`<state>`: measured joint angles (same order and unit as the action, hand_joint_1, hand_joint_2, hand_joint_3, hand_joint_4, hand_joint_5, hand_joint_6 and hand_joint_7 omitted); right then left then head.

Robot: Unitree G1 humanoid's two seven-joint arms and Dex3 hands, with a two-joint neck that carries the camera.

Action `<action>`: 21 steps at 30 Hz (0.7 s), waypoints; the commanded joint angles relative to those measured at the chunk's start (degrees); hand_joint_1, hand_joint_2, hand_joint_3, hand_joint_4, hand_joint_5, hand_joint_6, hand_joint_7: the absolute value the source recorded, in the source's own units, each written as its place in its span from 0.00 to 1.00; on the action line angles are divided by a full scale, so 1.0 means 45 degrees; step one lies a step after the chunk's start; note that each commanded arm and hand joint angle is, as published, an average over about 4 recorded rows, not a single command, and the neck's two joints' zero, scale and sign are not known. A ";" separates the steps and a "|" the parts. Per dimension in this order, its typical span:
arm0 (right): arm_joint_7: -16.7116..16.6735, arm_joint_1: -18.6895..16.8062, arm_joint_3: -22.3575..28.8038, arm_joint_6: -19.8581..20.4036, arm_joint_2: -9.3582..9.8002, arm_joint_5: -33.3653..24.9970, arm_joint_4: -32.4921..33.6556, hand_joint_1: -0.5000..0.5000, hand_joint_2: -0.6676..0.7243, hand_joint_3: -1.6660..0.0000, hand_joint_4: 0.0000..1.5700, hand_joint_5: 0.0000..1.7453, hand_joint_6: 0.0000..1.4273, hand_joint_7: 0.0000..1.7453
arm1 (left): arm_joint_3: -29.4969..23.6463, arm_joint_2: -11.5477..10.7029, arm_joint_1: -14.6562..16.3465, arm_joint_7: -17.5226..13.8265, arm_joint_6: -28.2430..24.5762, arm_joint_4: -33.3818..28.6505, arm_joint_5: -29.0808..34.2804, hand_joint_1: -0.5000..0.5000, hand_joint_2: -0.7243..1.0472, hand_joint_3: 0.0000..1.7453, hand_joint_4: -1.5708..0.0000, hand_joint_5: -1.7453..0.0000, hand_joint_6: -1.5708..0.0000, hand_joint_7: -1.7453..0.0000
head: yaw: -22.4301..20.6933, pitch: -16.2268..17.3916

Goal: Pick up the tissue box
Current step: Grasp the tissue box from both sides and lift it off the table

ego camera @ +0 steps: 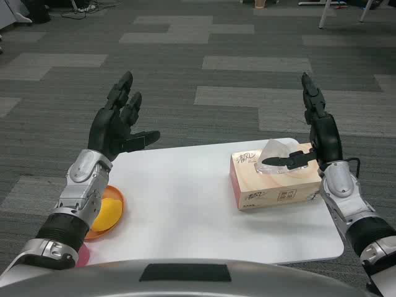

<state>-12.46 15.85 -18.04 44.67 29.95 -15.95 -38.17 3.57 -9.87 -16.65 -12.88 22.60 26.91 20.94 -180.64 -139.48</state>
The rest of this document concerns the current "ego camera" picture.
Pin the white desk leg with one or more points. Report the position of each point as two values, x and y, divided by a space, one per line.
325 14
363 10

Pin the white power strip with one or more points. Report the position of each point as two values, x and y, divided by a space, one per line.
83 9

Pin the yellow fruit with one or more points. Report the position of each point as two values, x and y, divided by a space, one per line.
108 213

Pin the pink plastic bowl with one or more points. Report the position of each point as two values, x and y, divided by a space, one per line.
83 256

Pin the white desk foot bar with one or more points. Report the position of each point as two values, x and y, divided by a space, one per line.
311 3

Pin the white striped pole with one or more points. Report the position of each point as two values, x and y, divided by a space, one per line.
73 3

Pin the orange plastic plate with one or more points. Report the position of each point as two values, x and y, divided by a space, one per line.
119 198

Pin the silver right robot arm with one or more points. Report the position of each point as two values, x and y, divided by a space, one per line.
340 182

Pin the white furniture base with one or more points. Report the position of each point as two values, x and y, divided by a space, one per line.
12 12

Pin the silver robot chest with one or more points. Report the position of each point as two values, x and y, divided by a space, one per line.
185 287

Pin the beige plastic stool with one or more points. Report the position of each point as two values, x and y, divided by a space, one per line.
260 3

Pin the beige tissue box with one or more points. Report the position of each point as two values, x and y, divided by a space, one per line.
272 188

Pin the black waste bin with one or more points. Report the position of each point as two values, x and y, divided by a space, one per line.
40 10

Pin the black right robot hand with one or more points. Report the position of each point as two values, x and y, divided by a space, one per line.
328 139

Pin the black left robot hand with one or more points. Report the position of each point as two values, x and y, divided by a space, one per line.
106 130

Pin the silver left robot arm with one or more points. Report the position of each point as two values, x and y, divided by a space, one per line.
80 173

